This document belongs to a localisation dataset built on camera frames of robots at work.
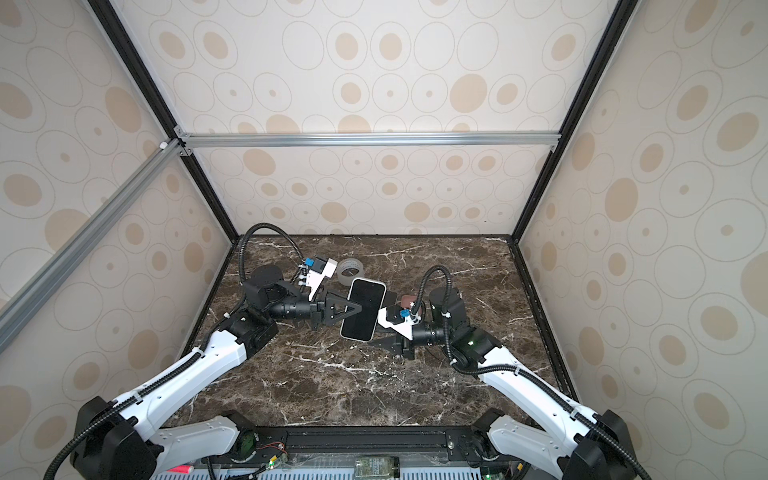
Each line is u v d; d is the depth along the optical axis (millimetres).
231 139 918
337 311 625
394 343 612
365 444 745
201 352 488
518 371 485
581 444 398
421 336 612
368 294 621
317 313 583
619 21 686
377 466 676
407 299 1001
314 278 595
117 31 698
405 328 584
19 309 512
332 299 612
